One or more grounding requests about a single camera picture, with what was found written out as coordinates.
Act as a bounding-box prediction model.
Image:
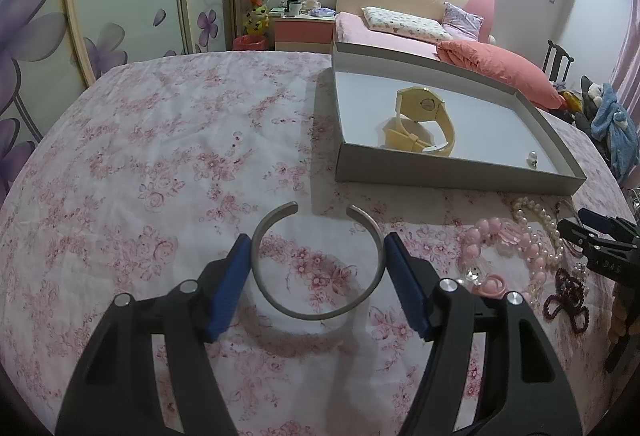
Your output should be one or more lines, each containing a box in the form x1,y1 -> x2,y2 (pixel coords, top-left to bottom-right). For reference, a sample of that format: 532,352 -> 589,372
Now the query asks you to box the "single pearl earring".
526,151 -> 538,169

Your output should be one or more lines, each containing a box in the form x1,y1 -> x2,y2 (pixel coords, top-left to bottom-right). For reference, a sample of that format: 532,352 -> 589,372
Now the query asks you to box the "yellow wrist watch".
384,86 -> 457,157

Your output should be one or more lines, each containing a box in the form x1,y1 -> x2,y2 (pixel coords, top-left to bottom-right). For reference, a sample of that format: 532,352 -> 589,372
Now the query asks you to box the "silver cuff bangle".
250,201 -> 386,321

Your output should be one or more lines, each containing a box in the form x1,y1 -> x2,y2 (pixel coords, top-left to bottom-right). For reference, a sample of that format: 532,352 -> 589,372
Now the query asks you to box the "pearl cluster brooch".
570,262 -> 588,285

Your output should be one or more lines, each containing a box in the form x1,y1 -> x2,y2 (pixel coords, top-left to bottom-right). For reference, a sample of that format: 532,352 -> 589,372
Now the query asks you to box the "blue plush blanket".
574,76 -> 639,186

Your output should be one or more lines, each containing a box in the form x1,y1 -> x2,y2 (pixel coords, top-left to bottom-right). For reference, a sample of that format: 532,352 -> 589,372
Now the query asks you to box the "pink curtain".
611,0 -> 639,113

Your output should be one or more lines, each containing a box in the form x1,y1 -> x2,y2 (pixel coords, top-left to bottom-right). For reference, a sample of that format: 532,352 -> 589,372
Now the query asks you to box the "dark wooden chair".
542,40 -> 575,83

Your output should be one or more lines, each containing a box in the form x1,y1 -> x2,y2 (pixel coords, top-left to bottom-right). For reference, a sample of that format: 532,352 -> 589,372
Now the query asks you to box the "salmon folded duvet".
436,40 -> 565,110

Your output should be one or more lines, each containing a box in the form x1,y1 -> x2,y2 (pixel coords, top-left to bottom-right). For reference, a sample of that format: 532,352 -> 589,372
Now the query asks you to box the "floral pink bedsheet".
1,52 -> 631,435

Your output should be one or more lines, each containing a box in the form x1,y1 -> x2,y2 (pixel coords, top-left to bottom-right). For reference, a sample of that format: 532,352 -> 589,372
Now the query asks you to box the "grey cardboard tray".
332,43 -> 586,196

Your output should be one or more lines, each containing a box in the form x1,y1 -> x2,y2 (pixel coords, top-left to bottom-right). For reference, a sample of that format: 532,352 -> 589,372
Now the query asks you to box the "lilac small pillow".
442,2 -> 484,41

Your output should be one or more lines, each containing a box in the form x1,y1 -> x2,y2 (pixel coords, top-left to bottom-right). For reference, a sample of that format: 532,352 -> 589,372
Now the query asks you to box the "floral white pillow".
361,6 -> 452,44

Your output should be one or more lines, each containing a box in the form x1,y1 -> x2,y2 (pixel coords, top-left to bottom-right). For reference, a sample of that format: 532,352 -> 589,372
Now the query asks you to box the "pink bedside table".
271,16 -> 335,54

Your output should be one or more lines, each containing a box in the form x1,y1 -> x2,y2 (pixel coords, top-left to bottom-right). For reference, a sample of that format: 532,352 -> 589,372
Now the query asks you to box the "sliding glass wardrobe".
1,0 -> 232,189

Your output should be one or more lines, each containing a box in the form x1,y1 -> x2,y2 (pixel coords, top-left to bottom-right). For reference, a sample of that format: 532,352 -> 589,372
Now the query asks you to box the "dark red bead necklace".
541,267 -> 591,336

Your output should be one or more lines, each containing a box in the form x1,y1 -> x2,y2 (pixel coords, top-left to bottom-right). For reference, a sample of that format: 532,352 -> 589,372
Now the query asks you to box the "white pearl bracelet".
510,195 -> 568,273

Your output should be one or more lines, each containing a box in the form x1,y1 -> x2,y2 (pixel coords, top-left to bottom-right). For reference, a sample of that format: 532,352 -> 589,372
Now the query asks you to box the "pink ring charm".
473,274 -> 508,299

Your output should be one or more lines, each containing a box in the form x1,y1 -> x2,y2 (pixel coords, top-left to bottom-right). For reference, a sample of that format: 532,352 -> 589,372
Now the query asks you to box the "pink bead bracelet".
458,215 -> 551,297

